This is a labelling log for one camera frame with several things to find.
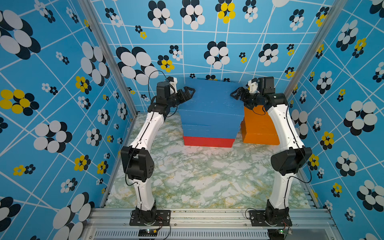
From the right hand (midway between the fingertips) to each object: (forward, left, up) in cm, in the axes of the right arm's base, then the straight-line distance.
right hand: (236, 94), depth 78 cm
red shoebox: (-7, +13, -35) cm, 38 cm away
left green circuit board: (-57, +45, -39) cm, 83 cm away
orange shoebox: (-1, -18, -25) cm, 31 cm away
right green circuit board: (-56, -20, -35) cm, 69 cm away
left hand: (+1, +23, +1) cm, 23 cm away
